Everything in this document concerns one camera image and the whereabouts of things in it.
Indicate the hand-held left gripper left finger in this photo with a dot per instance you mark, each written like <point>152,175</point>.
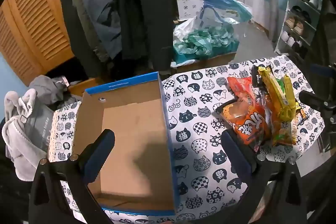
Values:
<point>101,157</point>

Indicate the metal shoe rack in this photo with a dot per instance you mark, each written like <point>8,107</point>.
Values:
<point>288,11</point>

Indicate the white patterned box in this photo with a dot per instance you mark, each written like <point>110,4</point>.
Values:
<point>189,7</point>

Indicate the grey hanging jacket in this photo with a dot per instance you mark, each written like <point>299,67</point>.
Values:
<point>89,3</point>

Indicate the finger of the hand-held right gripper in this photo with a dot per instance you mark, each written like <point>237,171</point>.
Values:
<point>324,70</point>
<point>313,100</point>

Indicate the white plastic bag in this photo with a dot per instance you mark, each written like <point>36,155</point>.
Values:
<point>183,29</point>

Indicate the wooden louvered door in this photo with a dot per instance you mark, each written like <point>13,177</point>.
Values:
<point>34,24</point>

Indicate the black and yellow snack packet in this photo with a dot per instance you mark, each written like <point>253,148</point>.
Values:
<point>256,78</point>

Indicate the grey printed bag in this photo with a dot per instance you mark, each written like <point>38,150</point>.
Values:
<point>39,124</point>

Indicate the light grey hoodie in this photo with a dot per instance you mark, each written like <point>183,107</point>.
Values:
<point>15,129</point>

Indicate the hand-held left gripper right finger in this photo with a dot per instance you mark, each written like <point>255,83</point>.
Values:
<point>234,156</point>

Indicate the cat print tablecloth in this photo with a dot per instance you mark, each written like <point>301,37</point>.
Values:
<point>199,134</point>

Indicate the blue cardboard box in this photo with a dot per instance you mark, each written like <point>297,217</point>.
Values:
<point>131,129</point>

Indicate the blue plastic bag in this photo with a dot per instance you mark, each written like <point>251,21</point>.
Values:
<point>223,3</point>

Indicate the green and yellow snack packet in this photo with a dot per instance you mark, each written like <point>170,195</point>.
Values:
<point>278,100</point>

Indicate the orange snack packet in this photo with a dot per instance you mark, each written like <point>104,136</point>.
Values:
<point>249,124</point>

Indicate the brown cardboard box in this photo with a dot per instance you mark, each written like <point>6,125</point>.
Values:
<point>210,62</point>

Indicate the group of shoes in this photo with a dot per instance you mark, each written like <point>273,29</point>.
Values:
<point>298,27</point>

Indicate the red snack packet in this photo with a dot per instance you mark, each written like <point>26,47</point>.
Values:
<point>240,86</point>

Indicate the pile of teal packets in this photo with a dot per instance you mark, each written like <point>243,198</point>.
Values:
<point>207,40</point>

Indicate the black hanging coat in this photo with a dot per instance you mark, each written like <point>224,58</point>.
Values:
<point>141,3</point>

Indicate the dark grey garment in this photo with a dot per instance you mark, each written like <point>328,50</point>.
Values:
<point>50,87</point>

